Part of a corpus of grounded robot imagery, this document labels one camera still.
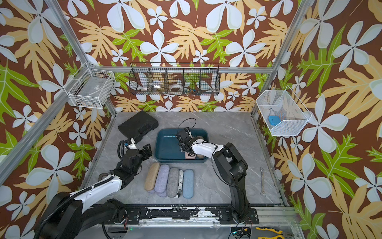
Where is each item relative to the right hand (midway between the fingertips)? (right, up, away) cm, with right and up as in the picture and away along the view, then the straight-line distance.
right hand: (187, 144), depth 98 cm
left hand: (-25, +1, -11) cm, 27 cm away
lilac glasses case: (-13, -25, -20) cm, 34 cm away
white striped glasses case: (-4, -20, -17) cm, 27 cm away
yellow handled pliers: (+46, -39, -30) cm, 67 cm away
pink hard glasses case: (+1, -8, -5) cm, 9 cm away
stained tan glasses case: (+7, -6, -6) cm, 11 cm away
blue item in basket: (+48, +15, -18) cm, 54 cm away
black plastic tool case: (-37, +13, +11) cm, 41 cm away
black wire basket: (-9, +44, -2) cm, 45 cm away
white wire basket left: (-57, +35, -12) cm, 68 cm away
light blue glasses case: (+1, -20, -16) cm, 26 cm away
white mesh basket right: (+56, +19, -15) cm, 61 cm away
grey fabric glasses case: (-8, -18, -20) cm, 28 cm away
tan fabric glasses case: (-20, -17, -18) cm, 32 cm away
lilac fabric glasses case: (-14, -16, -18) cm, 28 cm away
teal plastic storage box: (-13, -2, -3) cm, 14 cm away
